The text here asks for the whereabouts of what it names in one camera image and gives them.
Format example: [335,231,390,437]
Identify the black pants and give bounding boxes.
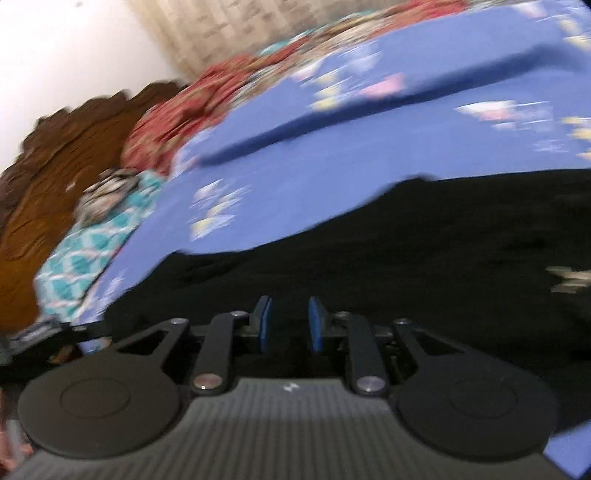
[99,168,591,444]

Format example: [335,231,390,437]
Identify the beige leaf print curtain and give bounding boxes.
[127,0,416,86]

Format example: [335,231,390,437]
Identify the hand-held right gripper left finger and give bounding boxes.
[115,295,273,396]

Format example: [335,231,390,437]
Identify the blue printed bedsheet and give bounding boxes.
[76,0,591,480]

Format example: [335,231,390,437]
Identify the crumpled grey floral cloth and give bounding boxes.
[76,167,140,227]

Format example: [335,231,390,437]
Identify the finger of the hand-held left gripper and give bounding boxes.
[58,322,114,356]

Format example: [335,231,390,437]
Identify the red floral patchwork quilt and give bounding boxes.
[121,0,485,178]

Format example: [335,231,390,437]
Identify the teal patterned cloth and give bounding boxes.
[34,168,168,324]

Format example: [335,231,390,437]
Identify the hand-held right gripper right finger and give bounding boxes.
[307,295,467,398]

